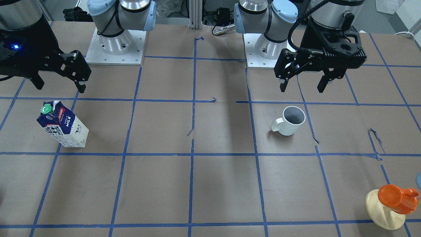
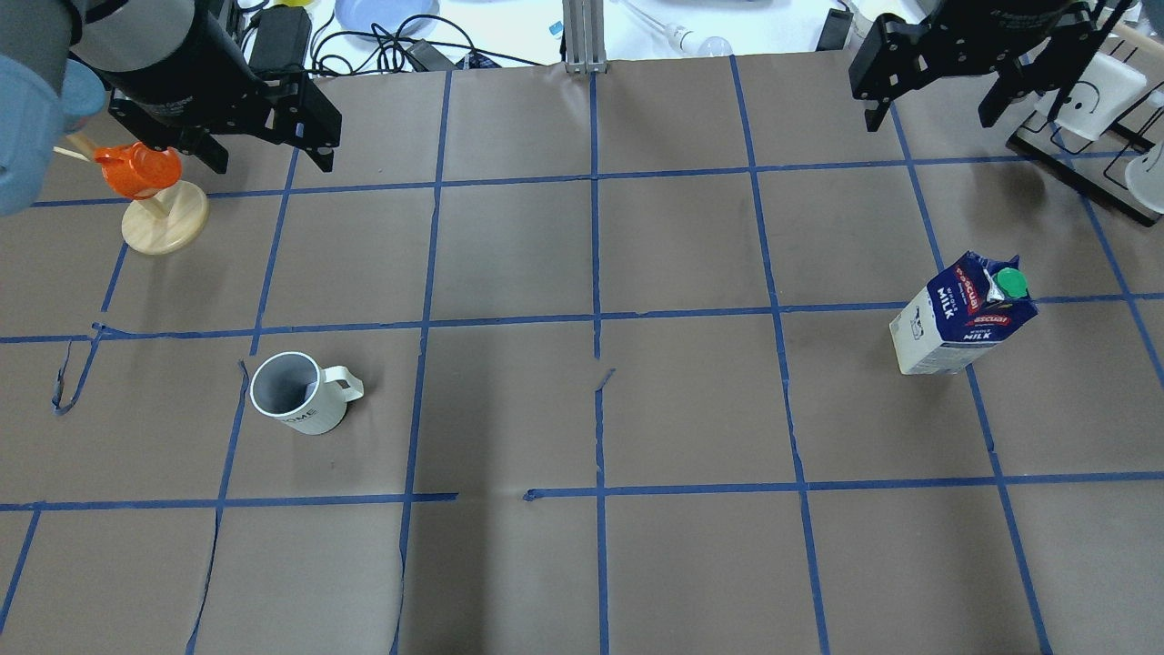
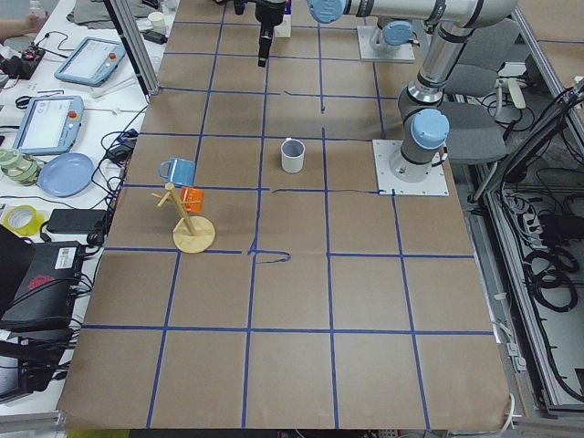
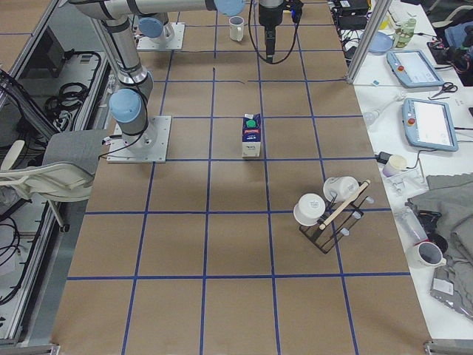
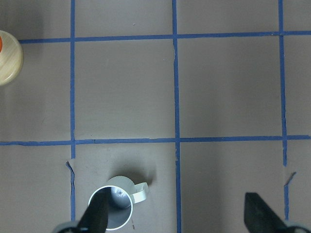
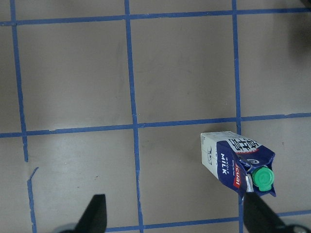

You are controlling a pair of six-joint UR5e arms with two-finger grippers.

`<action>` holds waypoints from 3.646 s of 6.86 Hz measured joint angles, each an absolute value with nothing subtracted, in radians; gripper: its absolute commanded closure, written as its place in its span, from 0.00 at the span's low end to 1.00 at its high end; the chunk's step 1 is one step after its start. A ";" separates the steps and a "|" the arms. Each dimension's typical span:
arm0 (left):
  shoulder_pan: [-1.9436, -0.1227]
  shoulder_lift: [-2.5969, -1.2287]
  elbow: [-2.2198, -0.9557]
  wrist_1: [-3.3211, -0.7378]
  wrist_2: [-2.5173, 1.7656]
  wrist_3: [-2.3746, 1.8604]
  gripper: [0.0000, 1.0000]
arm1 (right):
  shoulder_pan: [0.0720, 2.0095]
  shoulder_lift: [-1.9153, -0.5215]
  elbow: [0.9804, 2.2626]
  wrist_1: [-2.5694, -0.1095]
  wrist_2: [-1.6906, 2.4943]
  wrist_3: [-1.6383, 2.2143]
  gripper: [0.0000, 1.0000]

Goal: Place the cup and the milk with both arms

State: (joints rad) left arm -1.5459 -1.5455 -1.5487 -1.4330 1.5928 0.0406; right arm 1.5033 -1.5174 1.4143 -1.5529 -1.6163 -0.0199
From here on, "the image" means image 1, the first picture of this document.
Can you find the blue white milk carton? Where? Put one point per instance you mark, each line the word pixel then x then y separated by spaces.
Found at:
pixel 62 124

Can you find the orange mug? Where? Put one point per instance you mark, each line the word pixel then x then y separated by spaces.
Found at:
pixel 401 201

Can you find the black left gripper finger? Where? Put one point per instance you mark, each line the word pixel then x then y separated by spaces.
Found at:
pixel 329 75
pixel 284 79

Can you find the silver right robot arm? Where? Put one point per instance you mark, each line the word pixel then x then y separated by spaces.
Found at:
pixel 111 17

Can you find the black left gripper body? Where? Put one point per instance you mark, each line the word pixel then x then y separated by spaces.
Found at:
pixel 309 41

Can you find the blue mug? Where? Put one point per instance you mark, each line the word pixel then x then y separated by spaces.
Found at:
pixel 418 180

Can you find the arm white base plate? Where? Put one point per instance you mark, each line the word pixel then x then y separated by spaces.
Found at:
pixel 262 53
pixel 126 49

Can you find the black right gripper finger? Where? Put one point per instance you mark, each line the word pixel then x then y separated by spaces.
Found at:
pixel 81 86
pixel 37 81

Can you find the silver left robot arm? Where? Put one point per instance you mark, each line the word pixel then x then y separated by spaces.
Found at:
pixel 279 21

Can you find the white mug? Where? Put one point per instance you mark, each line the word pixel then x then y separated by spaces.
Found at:
pixel 292 118

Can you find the wooden mug tree stand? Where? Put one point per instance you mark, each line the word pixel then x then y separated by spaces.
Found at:
pixel 382 215

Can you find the silver flashlight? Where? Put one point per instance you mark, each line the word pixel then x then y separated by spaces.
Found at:
pixel 223 30

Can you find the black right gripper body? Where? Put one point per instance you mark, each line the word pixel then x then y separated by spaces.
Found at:
pixel 39 42

